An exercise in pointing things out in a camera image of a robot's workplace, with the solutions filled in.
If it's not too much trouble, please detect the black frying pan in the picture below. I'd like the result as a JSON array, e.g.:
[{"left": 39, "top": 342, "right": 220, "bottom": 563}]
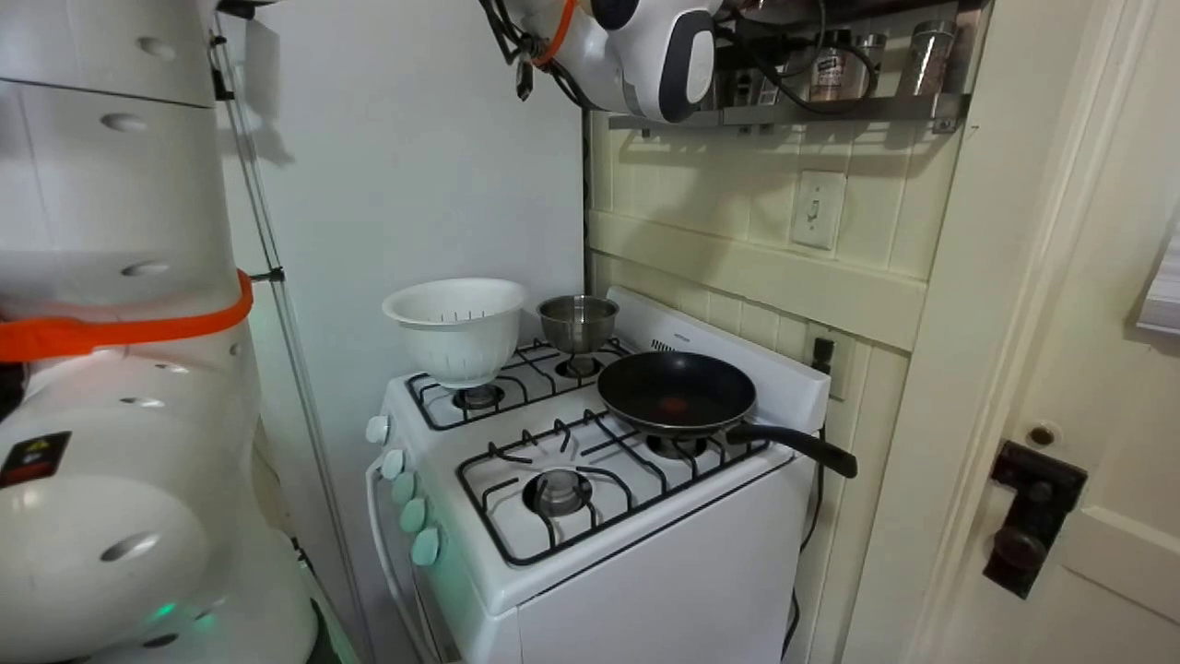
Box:
[{"left": 593, "top": 351, "right": 862, "bottom": 485}]

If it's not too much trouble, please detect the black-lid labelled spice jar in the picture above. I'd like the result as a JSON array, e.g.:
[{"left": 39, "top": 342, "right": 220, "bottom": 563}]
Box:
[{"left": 806, "top": 35, "right": 854, "bottom": 107}]

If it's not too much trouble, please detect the dark spice glass jar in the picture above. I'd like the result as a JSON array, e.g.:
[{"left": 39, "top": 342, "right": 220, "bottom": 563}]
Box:
[{"left": 902, "top": 17, "right": 958, "bottom": 104}]

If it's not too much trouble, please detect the small steel pot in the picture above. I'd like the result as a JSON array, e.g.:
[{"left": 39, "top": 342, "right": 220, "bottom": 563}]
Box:
[{"left": 534, "top": 292, "right": 621, "bottom": 358}]

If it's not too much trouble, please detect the white colander bowl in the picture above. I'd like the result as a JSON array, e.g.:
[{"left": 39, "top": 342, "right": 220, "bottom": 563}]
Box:
[{"left": 378, "top": 276, "right": 534, "bottom": 392}]

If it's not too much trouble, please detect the black burner grate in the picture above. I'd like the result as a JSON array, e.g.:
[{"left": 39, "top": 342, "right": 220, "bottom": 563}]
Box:
[
  {"left": 452, "top": 404, "right": 768, "bottom": 570},
  {"left": 403, "top": 336, "right": 633, "bottom": 436}
]

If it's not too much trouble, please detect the white gas stove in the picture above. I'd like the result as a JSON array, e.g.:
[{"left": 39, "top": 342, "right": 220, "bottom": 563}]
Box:
[{"left": 361, "top": 289, "right": 838, "bottom": 664}]

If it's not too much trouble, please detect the metal stand pole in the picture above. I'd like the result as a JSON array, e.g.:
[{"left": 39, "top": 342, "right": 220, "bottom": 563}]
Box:
[{"left": 205, "top": 0, "right": 378, "bottom": 664}]

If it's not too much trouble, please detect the black door latch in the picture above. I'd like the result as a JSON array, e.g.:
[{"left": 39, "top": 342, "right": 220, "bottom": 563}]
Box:
[{"left": 979, "top": 420, "right": 1091, "bottom": 605}]

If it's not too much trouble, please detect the white panel door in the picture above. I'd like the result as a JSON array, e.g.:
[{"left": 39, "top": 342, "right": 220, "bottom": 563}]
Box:
[{"left": 945, "top": 0, "right": 1180, "bottom": 664}]

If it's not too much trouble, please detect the white hanging paper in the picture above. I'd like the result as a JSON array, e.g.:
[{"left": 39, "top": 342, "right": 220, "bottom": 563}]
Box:
[{"left": 1132, "top": 206, "right": 1180, "bottom": 347}]

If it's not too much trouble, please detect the black power cord with plug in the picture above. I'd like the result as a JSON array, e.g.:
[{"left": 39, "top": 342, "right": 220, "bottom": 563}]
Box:
[{"left": 776, "top": 332, "right": 839, "bottom": 662}]

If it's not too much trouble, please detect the cream light switch plate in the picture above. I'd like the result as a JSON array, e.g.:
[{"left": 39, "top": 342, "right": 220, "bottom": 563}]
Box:
[{"left": 790, "top": 170, "right": 848, "bottom": 254}]

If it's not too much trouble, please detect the orange strap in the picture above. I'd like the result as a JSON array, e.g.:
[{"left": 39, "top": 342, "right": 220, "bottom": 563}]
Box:
[
  {"left": 538, "top": 0, "right": 582, "bottom": 65},
  {"left": 0, "top": 271, "right": 256, "bottom": 369}
]

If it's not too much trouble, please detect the steel wall spice rack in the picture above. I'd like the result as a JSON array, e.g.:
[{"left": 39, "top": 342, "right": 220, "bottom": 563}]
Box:
[{"left": 603, "top": 0, "right": 993, "bottom": 138}]

